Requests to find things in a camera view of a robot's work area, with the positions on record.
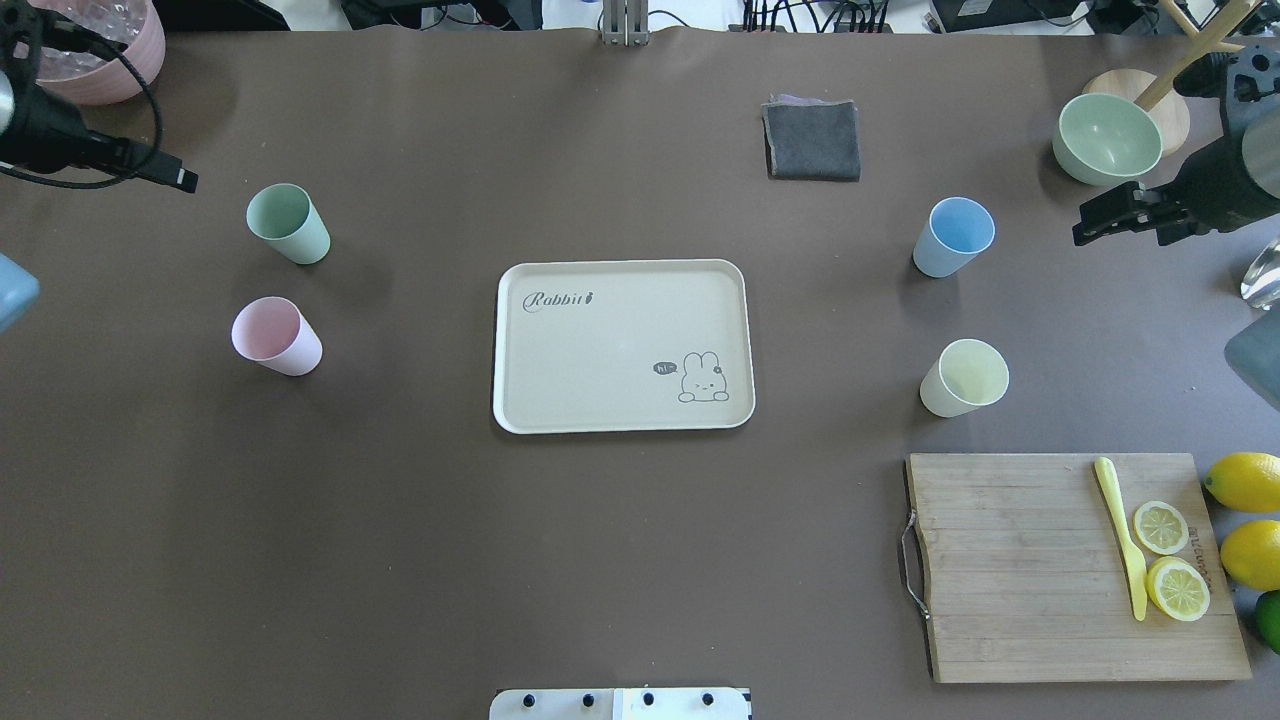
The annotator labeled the yellow plastic knife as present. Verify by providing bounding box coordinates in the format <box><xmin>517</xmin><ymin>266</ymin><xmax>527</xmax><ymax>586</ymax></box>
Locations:
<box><xmin>1093</xmin><ymin>456</ymin><xmax>1149</xmax><ymax>623</ymax></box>

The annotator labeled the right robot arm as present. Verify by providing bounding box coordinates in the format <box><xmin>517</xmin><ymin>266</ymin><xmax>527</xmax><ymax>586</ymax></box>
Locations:
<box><xmin>1071</xmin><ymin>45</ymin><xmax>1279</xmax><ymax>246</ymax></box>

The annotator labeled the pink plastic cup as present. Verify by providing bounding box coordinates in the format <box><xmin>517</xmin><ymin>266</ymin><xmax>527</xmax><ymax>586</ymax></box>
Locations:
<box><xmin>230</xmin><ymin>296</ymin><xmax>323</xmax><ymax>377</ymax></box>

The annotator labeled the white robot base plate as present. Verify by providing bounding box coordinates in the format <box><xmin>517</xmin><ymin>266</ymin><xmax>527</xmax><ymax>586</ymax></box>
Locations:
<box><xmin>489</xmin><ymin>685</ymin><xmax>753</xmax><ymax>719</ymax></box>

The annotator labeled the lower whole lemon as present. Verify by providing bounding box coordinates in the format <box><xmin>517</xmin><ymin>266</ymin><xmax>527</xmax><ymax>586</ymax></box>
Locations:
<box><xmin>1220</xmin><ymin>519</ymin><xmax>1279</xmax><ymax>592</ymax></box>

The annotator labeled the lemon slice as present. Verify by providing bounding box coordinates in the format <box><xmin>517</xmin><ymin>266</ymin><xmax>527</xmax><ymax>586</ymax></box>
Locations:
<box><xmin>1132</xmin><ymin>500</ymin><xmax>1190</xmax><ymax>556</ymax></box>
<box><xmin>1146</xmin><ymin>556</ymin><xmax>1211</xmax><ymax>623</ymax></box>

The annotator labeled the aluminium profile post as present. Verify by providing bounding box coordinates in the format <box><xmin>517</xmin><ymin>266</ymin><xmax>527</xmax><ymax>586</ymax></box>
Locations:
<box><xmin>600</xmin><ymin>0</ymin><xmax>650</xmax><ymax>47</ymax></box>

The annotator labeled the green plastic cup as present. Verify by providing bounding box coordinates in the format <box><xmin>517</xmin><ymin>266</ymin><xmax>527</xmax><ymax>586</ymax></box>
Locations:
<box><xmin>244</xmin><ymin>183</ymin><xmax>332</xmax><ymax>265</ymax></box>

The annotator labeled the grey folded cloth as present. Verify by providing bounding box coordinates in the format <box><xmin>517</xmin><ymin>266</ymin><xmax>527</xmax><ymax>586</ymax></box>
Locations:
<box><xmin>762</xmin><ymin>95</ymin><xmax>861</xmax><ymax>182</ymax></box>

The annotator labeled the wooden stand with base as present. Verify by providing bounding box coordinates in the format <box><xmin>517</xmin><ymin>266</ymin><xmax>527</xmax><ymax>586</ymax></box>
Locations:
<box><xmin>1083</xmin><ymin>1</ymin><xmax>1262</xmax><ymax>158</ymax></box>

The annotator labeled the green lime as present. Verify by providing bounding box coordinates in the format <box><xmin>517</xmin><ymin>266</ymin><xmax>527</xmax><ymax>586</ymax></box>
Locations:
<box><xmin>1253</xmin><ymin>591</ymin><xmax>1280</xmax><ymax>655</ymax></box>

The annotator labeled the wooden cutting board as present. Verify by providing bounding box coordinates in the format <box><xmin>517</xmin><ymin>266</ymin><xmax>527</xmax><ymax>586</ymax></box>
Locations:
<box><xmin>906</xmin><ymin>454</ymin><xmax>1252</xmax><ymax>683</ymax></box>

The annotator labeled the pale yellow plastic cup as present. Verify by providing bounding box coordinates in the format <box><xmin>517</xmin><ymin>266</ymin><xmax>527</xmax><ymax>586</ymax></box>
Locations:
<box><xmin>919</xmin><ymin>338</ymin><xmax>1010</xmax><ymax>418</ymax></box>

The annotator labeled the pink bowl with ice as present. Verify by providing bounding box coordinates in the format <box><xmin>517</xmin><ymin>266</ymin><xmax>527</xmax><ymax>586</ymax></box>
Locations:
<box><xmin>31</xmin><ymin>1</ymin><xmax>166</xmax><ymax>106</ymax></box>

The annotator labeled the clear glass object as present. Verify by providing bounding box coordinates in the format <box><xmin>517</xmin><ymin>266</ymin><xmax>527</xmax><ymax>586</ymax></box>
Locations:
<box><xmin>1239</xmin><ymin>236</ymin><xmax>1280</xmax><ymax>311</ymax></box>

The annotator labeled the whole lemon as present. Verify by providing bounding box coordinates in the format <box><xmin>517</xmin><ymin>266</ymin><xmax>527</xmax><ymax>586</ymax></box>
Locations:
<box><xmin>1203</xmin><ymin>452</ymin><xmax>1279</xmax><ymax>512</ymax></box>
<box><xmin>1220</xmin><ymin>519</ymin><xmax>1279</xmax><ymax>592</ymax></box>

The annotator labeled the blue plastic cup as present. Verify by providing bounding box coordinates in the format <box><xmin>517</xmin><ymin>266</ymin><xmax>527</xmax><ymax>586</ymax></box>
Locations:
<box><xmin>911</xmin><ymin>197</ymin><xmax>996</xmax><ymax>278</ymax></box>

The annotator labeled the green bowl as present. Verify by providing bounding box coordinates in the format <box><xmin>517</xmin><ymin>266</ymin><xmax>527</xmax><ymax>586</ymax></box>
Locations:
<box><xmin>1052</xmin><ymin>94</ymin><xmax>1164</xmax><ymax>187</ymax></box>

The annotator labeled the lower lemon slice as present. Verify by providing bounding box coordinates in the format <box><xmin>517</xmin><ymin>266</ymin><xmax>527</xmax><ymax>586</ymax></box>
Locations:
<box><xmin>1146</xmin><ymin>556</ymin><xmax>1211</xmax><ymax>623</ymax></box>

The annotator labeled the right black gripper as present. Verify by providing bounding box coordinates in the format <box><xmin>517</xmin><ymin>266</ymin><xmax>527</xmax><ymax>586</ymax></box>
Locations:
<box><xmin>1073</xmin><ymin>45</ymin><xmax>1279</xmax><ymax>247</ymax></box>

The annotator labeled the cream rabbit serving tray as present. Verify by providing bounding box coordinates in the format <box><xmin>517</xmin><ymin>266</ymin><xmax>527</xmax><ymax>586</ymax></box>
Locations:
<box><xmin>492</xmin><ymin>259</ymin><xmax>756</xmax><ymax>436</ymax></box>

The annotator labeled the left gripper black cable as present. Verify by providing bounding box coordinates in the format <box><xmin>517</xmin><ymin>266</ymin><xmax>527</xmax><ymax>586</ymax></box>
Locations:
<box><xmin>0</xmin><ymin>20</ymin><xmax>164</xmax><ymax>191</ymax></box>

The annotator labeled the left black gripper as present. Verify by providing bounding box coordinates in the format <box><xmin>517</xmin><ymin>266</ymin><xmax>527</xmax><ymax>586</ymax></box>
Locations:
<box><xmin>1</xmin><ymin>1</ymin><xmax>198</xmax><ymax>193</ymax></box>

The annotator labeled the upper lemon slice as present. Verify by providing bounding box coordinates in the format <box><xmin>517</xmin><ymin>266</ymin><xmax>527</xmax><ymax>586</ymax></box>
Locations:
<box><xmin>1132</xmin><ymin>500</ymin><xmax>1190</xmax><ymax>556</ymax></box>

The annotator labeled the upper whole lemon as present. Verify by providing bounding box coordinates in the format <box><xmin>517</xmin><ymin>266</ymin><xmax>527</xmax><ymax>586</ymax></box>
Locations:
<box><xmin>1203</xmin><ymin>452</ymin><xmax>1279</xmax><ymax>512</ymax></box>

